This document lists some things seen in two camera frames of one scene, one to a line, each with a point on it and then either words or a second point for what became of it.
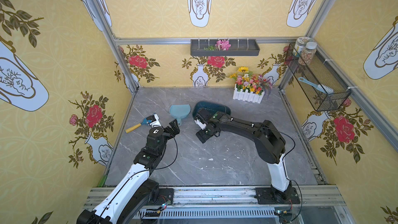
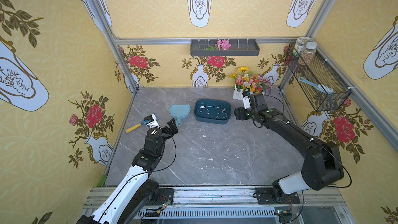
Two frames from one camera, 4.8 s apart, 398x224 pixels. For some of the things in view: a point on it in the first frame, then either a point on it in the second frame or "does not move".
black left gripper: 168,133 does not move
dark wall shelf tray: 245,47 does not move
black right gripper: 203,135 → 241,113
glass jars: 308,53 does not move
